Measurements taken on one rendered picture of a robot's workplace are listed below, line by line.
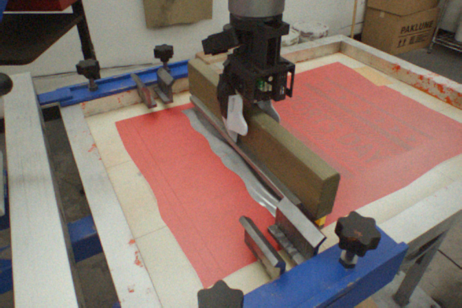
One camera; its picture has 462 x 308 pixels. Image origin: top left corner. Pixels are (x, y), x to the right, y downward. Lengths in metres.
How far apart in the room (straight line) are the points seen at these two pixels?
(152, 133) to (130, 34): 1.97
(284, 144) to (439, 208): 0.22
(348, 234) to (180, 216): 0.24
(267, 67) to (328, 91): 0.38
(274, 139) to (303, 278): 0.19
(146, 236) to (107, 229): 0.06
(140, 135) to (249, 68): 0.29
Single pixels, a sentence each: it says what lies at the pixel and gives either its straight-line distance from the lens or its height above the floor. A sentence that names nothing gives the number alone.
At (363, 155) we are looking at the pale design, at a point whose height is 0.95.
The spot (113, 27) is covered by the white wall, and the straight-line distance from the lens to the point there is 2.57.
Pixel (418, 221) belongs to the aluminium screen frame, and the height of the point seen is 0.99.
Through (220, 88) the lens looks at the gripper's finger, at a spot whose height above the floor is 1.09.
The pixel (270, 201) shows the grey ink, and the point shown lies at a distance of 0.52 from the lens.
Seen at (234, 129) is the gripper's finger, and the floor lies 1.03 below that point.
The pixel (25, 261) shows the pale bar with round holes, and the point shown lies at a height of 1.04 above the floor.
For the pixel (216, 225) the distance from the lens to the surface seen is 0.50.
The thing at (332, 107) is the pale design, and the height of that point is 0.95.
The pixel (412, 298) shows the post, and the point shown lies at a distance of 1.68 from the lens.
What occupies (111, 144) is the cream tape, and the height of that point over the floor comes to 0.95.
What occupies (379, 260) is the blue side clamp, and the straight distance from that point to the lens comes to 0.43.
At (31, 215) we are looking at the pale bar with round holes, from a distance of 0.45.
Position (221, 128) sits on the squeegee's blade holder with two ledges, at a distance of 0.61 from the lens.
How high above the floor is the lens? 1.34
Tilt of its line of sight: 35 degrees down
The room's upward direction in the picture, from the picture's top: straight up
